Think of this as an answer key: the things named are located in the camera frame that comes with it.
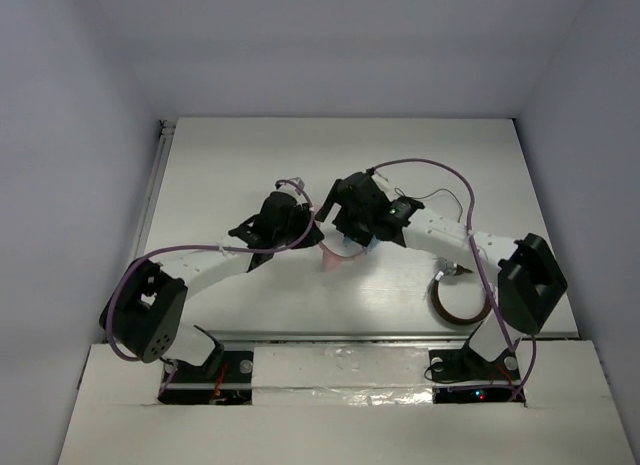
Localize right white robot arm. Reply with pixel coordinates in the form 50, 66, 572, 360
316, 172, 568, 378

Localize white foam front board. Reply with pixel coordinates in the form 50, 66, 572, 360
60, 341, 634, 464

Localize brown silver headphones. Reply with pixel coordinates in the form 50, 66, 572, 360
426, 261, 491, 327

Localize thin black audio cable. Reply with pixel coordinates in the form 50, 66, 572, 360
392, 185, 464, 224

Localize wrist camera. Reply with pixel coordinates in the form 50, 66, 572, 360
366, 168, 396, 200
275, 177, 305, 200

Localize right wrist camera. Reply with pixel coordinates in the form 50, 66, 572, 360
366, 168, 396, 200

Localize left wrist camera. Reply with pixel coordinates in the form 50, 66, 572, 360
275, 177, 305, 200

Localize pink blue cat-ear headphones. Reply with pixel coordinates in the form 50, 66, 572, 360
313, 205, 377, 272

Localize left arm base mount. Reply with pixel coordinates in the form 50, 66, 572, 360
158, 350, 254, 406

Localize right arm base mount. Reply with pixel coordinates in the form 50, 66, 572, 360
423, 331, 526, 404

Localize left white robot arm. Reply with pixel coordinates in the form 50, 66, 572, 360
99, 180, 323, 381

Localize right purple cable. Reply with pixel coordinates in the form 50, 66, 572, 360
369, 158, 539, 401

